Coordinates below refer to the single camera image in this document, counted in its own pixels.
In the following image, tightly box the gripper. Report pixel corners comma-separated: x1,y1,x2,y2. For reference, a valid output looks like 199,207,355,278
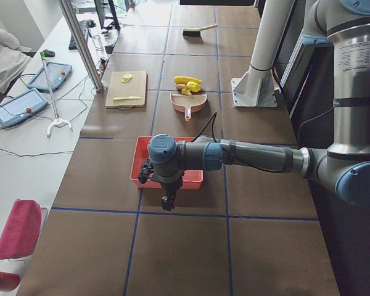
154,173,183,211

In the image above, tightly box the pink dustpan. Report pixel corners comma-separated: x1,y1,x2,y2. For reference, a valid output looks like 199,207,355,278
170,93,207,121

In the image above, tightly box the yellow toy corn cob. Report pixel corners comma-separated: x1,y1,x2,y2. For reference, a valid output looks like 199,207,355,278
174,75,203,84

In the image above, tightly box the wooden handle black brush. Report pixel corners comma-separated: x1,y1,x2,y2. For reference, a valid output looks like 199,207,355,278
182,23,218,38

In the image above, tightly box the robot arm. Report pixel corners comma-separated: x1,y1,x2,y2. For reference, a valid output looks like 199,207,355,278
138,1,370,210

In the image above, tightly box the pink plastic bin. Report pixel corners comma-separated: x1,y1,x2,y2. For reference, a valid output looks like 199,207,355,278
130,136,204,190

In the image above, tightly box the yellow-green plastic knife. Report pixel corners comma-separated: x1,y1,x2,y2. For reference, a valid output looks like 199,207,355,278
112,96,142,102

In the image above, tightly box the wooden cutting board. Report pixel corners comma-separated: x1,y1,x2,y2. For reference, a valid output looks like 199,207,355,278
105,71,147,109

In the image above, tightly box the white stand with pole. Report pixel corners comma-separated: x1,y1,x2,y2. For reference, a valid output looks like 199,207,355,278
39,51,73,138

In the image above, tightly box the magenta cloth on chair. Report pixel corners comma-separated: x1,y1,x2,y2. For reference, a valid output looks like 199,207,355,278
0,199,43,261

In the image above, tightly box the far teach pendant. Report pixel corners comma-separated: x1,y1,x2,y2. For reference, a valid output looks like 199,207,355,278
27,62,73,93

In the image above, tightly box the teach pendant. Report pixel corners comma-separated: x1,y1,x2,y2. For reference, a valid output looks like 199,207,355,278
27,62,73,93
0,88,48,128

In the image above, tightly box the near teach pendant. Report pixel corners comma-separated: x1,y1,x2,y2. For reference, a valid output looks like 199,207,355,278
0,88,48,128

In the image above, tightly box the black monitor stand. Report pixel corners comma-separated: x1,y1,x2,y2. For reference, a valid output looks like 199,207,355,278
94,0,121,31

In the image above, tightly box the black computer mouse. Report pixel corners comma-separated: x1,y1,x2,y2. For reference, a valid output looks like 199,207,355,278
43,49,56,57

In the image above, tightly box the black keyboard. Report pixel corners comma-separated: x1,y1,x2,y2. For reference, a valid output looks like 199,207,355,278
68,19,93,51

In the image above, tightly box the seated person in white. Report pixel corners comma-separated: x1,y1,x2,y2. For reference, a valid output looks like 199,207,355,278
0,28,31,94

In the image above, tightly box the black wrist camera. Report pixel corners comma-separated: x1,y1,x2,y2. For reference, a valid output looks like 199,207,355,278
138,158,155,184

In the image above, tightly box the white pillar mount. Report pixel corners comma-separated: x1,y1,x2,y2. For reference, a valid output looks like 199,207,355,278
231,0,295,107

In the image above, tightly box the aluminium frame post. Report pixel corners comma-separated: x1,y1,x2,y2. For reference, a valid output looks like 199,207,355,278
59,0,104,93

